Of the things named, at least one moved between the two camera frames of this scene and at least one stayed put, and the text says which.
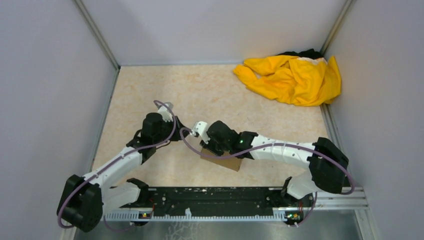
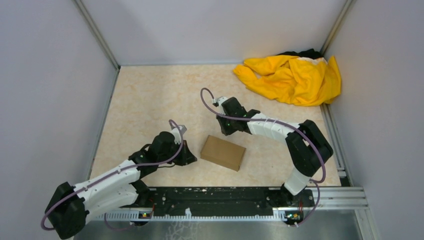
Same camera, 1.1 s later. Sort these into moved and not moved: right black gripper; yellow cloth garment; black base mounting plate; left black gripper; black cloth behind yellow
Moved: right black gripper; left black gripper
Not moved: yellow cloth garment; black base mounting plate; black cloth behind yellow
